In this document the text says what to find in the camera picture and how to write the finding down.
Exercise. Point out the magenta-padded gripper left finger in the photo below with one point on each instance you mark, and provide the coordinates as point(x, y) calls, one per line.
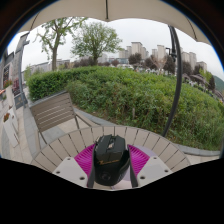
point(83, 160)

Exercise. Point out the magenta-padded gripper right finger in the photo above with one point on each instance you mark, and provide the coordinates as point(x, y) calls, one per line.
point(140, 160)

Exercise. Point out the black computer mouse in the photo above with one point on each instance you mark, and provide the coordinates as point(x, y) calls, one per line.
point(110, 160)

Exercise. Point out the lavender mouse pad with wrist rest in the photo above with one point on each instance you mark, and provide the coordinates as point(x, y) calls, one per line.
point(150, 152)

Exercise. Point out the grey slatted chair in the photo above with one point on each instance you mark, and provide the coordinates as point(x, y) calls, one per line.
point(53, 111)

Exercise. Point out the white planter box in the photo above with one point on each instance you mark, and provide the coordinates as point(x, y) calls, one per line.
point(10, 131)

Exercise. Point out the black curved umbrella pole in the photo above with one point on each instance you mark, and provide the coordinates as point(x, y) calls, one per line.
point(177, 83)

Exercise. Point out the group of apartment buildings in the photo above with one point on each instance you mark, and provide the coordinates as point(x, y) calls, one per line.
point(136, 48)

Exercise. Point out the thin leaning tree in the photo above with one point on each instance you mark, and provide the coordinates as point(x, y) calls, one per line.
point(54, 50)

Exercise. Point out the round leafy tree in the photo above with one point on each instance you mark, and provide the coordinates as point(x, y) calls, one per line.
point(95, 38)

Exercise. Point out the beige umbrella canopy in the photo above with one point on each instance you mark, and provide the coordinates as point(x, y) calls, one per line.
point(150, 10)

